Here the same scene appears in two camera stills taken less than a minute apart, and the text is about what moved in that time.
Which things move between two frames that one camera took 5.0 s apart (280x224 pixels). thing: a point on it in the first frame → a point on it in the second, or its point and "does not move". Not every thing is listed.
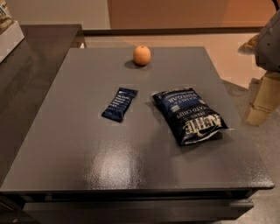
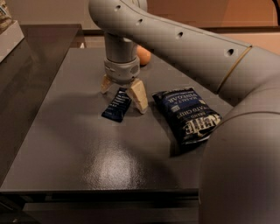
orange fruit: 142,55 does not move
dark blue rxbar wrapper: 116,108 does not move
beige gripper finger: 267,99 → 122,73
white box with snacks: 10,31 does not move
